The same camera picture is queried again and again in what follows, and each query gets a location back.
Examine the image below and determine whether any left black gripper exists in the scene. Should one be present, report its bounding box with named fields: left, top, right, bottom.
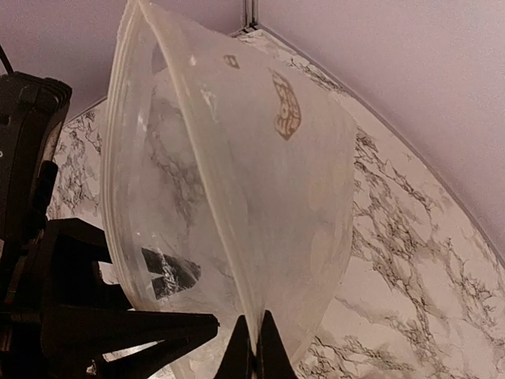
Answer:
left=1, top=72, right=113, bottom=378

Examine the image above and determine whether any left aluminium frame post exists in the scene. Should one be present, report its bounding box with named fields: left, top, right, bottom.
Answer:
left=230, top=0, right=260, bottom=37

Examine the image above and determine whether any clear zip top bag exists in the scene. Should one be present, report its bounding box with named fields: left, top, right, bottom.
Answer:
left=101, top=1, right=356, bottom=378

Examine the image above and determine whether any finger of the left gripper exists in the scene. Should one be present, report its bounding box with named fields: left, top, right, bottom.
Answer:
left=41, top=307, right=219, bottom=378
left=141, top=248, right=201, bottom=299

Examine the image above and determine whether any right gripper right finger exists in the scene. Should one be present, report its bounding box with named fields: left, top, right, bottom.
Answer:
left=256, top=310, right=297, bottom=379

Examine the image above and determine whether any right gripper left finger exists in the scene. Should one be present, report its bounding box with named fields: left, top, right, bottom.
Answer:
left=219, top=315, right=253, bottom=379

